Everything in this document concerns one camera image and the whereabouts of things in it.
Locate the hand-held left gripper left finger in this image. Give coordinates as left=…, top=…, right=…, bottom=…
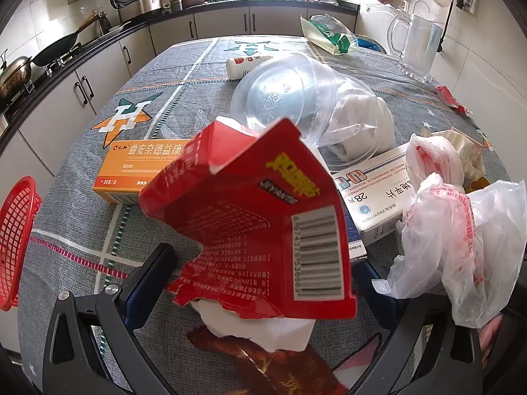
left=41, top=243, right=179, bottom=395

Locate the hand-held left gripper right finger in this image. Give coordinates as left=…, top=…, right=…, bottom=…
left=348, top=260, right=483, bottom=395

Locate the orange medicine box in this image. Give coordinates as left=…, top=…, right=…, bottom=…
left=93, top=138, right=198, bottom=205

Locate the torn red carton box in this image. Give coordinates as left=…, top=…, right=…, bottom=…
left=139, top=118, right=358, bottom=321

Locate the red plastic basket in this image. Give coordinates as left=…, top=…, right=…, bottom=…
left=0, top=176, right=43, bottom=311

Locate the beige paper wrapper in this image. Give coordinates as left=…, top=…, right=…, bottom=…
left=420, top=127, right=492, bottom=186

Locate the clear plastic cup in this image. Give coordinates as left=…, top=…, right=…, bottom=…
left=231, top=53, right=392, bottom=169

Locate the white plastic bottle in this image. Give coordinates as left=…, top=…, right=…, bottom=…
left=226, top=55, right=274, bottom=80

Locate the white blue medicine box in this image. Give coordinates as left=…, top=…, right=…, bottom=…
left=329, top=146, right=416, bottom=250

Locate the white red print plastic bag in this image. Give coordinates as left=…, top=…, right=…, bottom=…
left=405, top=134, right=466, bottom=198
left=373, top=173, right=527, bottom=330

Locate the white paper napkin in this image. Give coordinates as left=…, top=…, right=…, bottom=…
left=190, top=298, right=316, bottom=355

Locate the red gold foil wrapper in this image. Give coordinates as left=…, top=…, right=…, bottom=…
left=187, top=325, right=350, bottom=395

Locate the crumpled white plastic bag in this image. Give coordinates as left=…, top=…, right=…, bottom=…
left=325, top=94, right=394, bottom=161

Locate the grey star print tablecloth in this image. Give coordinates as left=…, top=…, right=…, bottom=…
left=16, top=35, right=527, bottom=395

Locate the small red wrapper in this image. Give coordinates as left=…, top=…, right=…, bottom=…
left=435, top=86, right=474, bottom=116

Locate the steel pot with lid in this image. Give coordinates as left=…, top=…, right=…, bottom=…
left=0, top=49, right=34, bottom=99

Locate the blue packet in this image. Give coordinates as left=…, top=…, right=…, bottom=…
left=356, top=37, right=388, bottom=54

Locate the black wok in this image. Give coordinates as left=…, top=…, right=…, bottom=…
left=32, top=10, right=99, bottom=67

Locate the clear glass pitcher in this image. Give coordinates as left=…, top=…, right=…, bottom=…
left=387, top=2, right=445, bottom=83

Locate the green white food bag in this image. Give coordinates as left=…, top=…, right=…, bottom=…
left=300, top=14, right=359, bottom=56

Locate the black kitchen countertop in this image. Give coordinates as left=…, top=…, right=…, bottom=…
left=0, top=0, right=359, bottom=128

